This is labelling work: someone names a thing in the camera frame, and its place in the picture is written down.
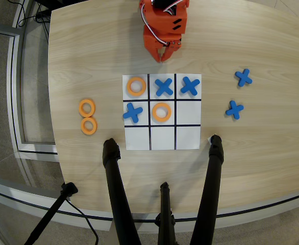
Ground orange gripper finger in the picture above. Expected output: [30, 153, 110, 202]
[161, 42, 182, 62]
[149, 45, 165, 63]

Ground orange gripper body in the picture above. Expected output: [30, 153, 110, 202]
[142, 24, 183, 53]

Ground orange foam ring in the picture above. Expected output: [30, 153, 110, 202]
[126, 77, 147, 97]
[80, 116, 98, 135]
[152, 102, 172, 122]
[78, 99, 96, 118]

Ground blue foam cross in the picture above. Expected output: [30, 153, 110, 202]
[180, 76, 201, 97]
[122, 102, 143, 124]
[154, 78, 173, 97]
[225, 100, 244, 120]
[234, 68, 253, 88]

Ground white tic-tac-toe grid sheet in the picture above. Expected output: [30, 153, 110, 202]
[122, 73, 203, 151]

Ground thick black tripod leg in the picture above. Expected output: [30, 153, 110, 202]
[189, 134, 225, 245]
[102, 138, 142, 245]

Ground short black tripod leg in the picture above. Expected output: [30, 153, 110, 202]
[154, 181, 177, 245]

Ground thin black stand leg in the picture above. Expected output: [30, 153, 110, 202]
[23, 182, 79, 245]

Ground white robot servo cable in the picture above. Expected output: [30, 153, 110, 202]
[141, 0, 177, 48]

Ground black floor cable with plug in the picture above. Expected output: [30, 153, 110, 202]
[13, 0, 51, 29]

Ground grey metal floor frame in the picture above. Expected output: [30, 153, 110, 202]
[0, 21, 60, 163]

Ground black cable by stand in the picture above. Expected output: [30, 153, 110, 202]
[64, 198, 99, 245]

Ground black camera tripod legs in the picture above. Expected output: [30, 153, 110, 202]
[0, 175, 299, 233]

